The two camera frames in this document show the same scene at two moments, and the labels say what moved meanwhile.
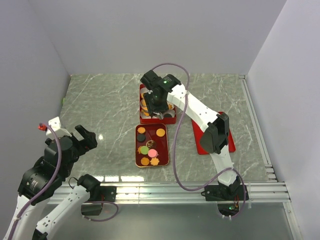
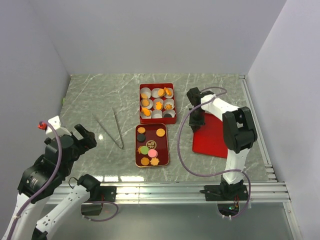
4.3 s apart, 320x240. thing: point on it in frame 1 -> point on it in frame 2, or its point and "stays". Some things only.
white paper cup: x=172 y=112 stays
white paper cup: x=142 y=116 stays
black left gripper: x=90 y=141 stays
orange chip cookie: x=144 y=161 stays
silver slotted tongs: x=158 y=115 -> x=119 y=129
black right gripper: x=152 y=108 -> x=196 y=125
